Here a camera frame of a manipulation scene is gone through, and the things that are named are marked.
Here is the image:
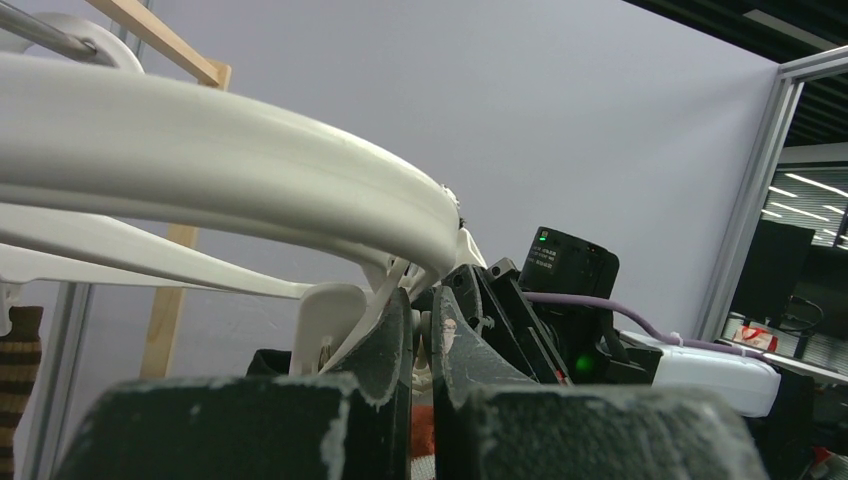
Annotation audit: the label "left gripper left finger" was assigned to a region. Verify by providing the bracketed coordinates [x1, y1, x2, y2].
[56, 289, 413, 479]

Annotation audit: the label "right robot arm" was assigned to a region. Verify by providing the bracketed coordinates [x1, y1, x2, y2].
[443, 228, 816, 440]

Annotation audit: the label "white clip hanger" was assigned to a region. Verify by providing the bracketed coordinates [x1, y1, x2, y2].
[1, 13, 465, 375]

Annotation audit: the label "wooden hanger stand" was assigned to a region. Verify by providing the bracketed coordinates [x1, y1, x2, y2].
[89, 0, 232, 379]

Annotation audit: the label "red white striped sock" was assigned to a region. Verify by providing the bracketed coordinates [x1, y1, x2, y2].
[410, 405, 436, 480]

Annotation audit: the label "steel hanging rod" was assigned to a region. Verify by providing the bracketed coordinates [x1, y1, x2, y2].
[1, 1, 97, 60]

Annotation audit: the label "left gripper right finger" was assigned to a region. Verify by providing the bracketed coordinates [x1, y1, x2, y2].
[430, 287, 767, 479]

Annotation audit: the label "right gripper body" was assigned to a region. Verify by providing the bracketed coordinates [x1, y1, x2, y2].
[442, 258, 571, 385]

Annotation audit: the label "brown striped sock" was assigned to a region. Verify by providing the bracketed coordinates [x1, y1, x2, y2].
[1, 306, 44, 479]

